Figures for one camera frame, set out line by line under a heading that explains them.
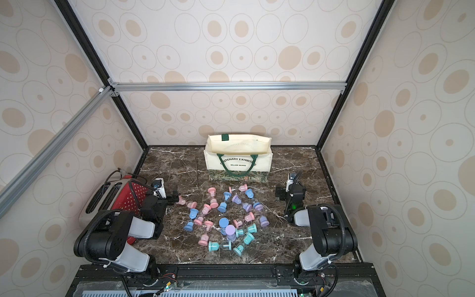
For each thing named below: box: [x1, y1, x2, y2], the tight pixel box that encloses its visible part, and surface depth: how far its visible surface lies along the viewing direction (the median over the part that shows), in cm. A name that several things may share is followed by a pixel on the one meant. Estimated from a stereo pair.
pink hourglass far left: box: [175, 195, 197, 208], surface depth 94 cm
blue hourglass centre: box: [217, 191, 232, 213], surface depth 94 cm
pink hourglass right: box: [233, 211, 255, 229], surface depth 89 cm
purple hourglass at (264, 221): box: [259, 215, 271, 228], surface depth 88 cm
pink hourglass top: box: [228, 183, 249, 194], surface depth 99 cm
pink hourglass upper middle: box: [207, 186, 219, 209], surface depth 96 cm
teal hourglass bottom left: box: [207, 240, 232, 252], surface depth 80 cm
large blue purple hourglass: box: [218, 217, 237, 242], surface depth 80 cm
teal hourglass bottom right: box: [232, 232, 255, 257], surface depth 83 cm
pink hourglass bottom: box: [197, 233, 210, 247], surface depth 82 cm
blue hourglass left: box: [183, 208, 200, 232], surface depth 89 cm
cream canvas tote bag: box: [203, 133, 274, 184], surface depth 99 cm
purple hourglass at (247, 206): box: [231, 194, 253, 213], surface depth 94 cm
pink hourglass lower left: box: [193, 203, 213, 226], surface depth 91 cm
